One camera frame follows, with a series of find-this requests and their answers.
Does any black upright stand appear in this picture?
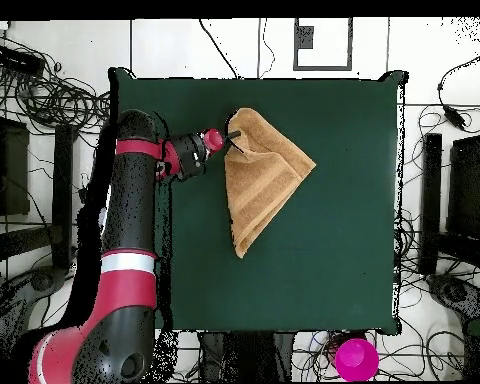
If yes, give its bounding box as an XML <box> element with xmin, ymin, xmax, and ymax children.
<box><xmin>197</xmin><ymin>330</ymin><xmax>295</xmax><ymax>383</ymax></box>

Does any black electronics box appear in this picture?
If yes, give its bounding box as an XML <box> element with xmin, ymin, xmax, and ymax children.
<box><xmin>0</xmin><ymin>43</ymin><xmax>46</xmax><ymax>77</ymax></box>

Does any tangled black cable bundle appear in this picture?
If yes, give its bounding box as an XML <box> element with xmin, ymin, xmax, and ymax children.
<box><xmin>0</xmin><ymin>31</ymin><xmax>113</xmax><ymax>137</ymax></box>

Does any black metal frame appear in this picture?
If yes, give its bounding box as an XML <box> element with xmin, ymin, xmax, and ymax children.
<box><xmin>417</xmin><ymin>103</ymin><xmax>480</xmax><ymax>277</ymax></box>
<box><xmin>0</xmin><ymin>90</ymin><xmax>79</xmax><ymax>273</ymax></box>

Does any dark green table cloth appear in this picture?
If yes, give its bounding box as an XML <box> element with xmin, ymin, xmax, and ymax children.
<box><xmin>108</xmin><ymin>66</ymin><xmax>409</xmax><ymax>335</ymax></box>

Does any magenta plastic cup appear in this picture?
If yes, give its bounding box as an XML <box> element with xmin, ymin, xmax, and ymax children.
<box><xmin>334</xmin><ymin>337</ymin><xmax>380</xmax><ymax>382</ymax></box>

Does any tan terry towel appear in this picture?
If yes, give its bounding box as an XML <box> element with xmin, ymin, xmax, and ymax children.
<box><xmin>223</xmin><ymin>106</ymin><xmax>318</xmax><ymax>260</ymax></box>

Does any grey stand leg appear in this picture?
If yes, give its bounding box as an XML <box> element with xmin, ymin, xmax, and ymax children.
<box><xmin>0</xmin><ymin>265</ymin><xmax>71</xmax><ymax>345</ymax></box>
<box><xmin>425</xmin><ymin>273</ymin><xmax>480</xmax><ymax>321</ymax></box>

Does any black power adapter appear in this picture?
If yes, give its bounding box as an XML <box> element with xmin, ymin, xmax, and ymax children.
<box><xmin>442</xmin><ymin>104</ymin><xmax>467</xmax><ymax>131</ymax></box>

